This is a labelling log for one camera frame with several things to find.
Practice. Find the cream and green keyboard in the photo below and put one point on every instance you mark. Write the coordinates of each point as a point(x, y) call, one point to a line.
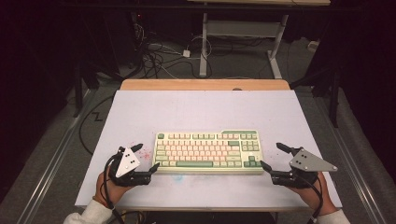
point(208, 152)

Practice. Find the white power adapter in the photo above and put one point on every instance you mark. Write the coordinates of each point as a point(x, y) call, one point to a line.
point(186, 53)

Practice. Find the white power strip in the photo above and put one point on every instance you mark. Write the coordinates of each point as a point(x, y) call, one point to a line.
point(313, 45)

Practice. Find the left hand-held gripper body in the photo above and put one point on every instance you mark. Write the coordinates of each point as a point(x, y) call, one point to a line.
point(127, 161)

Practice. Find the white table mat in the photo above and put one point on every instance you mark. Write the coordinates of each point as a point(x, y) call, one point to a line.
point(202, 112)

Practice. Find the person's left hand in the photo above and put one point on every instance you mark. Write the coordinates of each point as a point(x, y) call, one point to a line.
point(107, 189)

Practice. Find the wooden table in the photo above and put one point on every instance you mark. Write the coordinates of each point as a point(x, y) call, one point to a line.
point(202, 84)

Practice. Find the black metal stand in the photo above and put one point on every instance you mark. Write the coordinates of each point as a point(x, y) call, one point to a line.
point(77, 93)
point(334, 99)

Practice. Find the person's right hand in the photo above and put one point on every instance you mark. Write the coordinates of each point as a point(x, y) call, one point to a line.
point(314, 196)

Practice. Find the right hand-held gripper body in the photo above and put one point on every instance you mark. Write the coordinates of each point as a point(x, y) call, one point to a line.
point(306, 163)

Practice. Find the white metal desk frame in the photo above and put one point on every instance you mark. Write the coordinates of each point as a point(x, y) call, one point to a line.
point(239, 28)

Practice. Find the aluminium floor rail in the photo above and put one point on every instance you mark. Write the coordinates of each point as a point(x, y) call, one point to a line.
point(53, 161)
point(351, 161)

